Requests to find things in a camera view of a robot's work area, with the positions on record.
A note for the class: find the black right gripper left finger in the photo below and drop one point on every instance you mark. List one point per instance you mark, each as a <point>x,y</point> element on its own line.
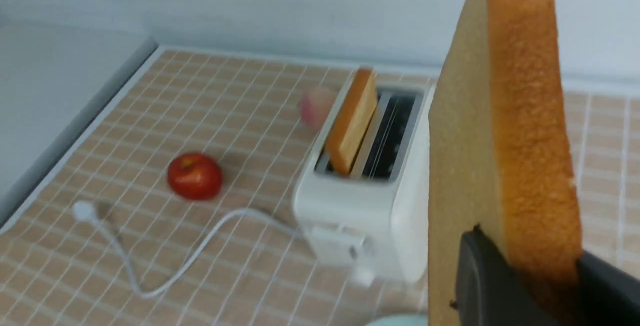
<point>487,290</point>

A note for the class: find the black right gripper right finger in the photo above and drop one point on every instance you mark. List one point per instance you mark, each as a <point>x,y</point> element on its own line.
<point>608,295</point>

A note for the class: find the toasted bread slice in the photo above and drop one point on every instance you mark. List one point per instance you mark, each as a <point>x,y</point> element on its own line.
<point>500,156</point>
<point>352,121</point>

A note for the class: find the light green plate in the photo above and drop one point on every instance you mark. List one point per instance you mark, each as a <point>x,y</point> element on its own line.
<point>406,319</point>

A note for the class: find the white two-slot toaster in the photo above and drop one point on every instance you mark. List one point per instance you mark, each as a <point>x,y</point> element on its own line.
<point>373,222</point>

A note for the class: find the pink toy peach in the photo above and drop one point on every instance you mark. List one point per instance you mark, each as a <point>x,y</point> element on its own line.
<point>315,105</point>

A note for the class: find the beige checkered tablecloth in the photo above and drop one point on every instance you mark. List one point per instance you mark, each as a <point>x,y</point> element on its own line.
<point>241,111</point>

